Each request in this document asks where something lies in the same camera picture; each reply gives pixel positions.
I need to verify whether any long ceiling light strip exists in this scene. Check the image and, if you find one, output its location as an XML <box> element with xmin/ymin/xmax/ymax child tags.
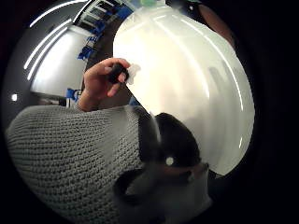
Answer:
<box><xmin>23</xmin><ymin>18</ymin><xmax>73</xmax><ymax>71</ymax></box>
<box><xmin>29</xmin><ymin>0</ymin><xmax>90</xmax><ymax>28</ymax></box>
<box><xmin>26</xmin><ymin>27</ymin><xmax>69</xmax><ymax>81</ymax></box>

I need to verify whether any small clear plastic piece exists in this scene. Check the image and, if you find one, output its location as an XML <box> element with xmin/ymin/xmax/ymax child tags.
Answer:
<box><xmin>125</xmin><ymin>63</ymin><xmax>142</xmax><ymax>86</ymax></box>

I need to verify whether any small black cap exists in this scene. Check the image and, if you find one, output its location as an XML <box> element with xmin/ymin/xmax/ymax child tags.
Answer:
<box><xmin>107</xmin><ymin>63</ymin><xmax>130</xmax><ymax>85</ymax></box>

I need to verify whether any white background table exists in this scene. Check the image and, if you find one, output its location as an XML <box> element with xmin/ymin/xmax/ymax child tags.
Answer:
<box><xmin>30</xmin><ymin>25</ymin><xmax>94</xmax><ymax>98</ymax></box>

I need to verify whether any blue chair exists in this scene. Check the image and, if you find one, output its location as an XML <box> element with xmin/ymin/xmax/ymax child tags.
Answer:
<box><xmin>64</xmin><ymin>88</ymin><xmax>82</xmax><ymax>103</ymax></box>
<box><xmin>89</xmin><ymin>21</ymin><xmax>107</xmax><ymax>36</ymax></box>
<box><xmin>77</xmin><ymin>46</ymin><xmax>95</xmax><ymax>62</ymax></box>
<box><xmin>117</xmin><ymin>5</ymin><xmax>135</xmax><ymax>21</ymax></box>

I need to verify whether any brown rounded object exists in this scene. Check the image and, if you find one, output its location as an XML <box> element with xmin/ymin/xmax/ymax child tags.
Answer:
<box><xmin>197</xmin><ymin>3</ymin><xmax>237</xmax><ymax>49</ymax></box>

